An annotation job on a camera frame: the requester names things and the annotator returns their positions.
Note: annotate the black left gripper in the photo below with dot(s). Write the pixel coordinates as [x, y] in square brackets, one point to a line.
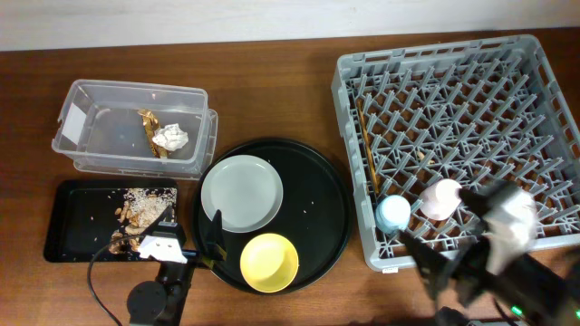
[215, 244]

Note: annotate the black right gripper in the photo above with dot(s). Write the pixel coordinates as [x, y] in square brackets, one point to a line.
[431, 264]

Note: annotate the food scraps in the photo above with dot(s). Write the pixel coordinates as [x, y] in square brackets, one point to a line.
[141, 207]

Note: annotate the pink plastic cup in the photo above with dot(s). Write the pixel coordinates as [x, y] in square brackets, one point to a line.
[441, 199]

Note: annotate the light blue plastic cup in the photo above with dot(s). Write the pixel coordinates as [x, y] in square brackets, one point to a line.
[393, 214]

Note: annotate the yellow bowl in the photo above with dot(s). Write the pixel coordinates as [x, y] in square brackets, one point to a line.
[269, 263]

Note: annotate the white napkin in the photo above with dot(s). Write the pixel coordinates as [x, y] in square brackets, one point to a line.
[171, 137]

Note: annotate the gold foil wrapper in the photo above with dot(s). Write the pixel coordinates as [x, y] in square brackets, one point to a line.
[150, 124]

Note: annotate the wooden chopstick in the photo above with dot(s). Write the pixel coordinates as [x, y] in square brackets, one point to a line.
[359, 107]

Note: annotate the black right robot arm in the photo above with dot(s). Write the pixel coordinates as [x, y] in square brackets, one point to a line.
[532, 292]

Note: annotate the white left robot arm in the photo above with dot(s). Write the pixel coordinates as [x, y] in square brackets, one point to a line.
[162, 301]

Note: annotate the grey dishwasher rack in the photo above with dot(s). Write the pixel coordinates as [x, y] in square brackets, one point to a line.
[474, 111]

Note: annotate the black object bottom edge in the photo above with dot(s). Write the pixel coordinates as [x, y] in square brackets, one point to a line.
[446, 316]

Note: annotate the grey round plate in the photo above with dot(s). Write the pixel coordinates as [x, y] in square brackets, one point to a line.
[245, 189]

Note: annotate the clear plastic storage bin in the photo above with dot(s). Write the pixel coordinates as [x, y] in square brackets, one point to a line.
[102, 131]

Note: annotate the black rectangular tray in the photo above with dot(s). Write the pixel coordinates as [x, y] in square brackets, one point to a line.
[84, 219]

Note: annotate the round black serving tray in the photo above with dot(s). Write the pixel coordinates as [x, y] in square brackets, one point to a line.
[316, 214]

